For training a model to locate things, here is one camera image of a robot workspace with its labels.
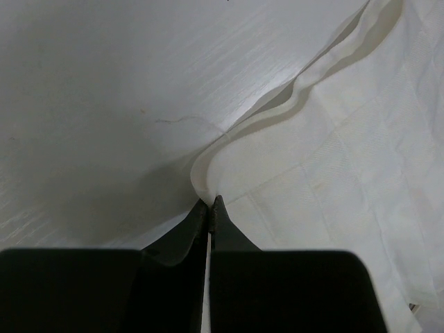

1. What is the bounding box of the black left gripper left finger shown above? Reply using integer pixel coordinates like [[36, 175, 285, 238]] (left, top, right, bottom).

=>
[[1, 201, 208, 332]]

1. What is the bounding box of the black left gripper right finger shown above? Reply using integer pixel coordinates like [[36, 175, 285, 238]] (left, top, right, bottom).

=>
[[209, 196, 387, 332]]

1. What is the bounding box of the white pleated skirt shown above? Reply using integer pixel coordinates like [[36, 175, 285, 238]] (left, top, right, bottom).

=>
[[191, 1, 443, 332]]

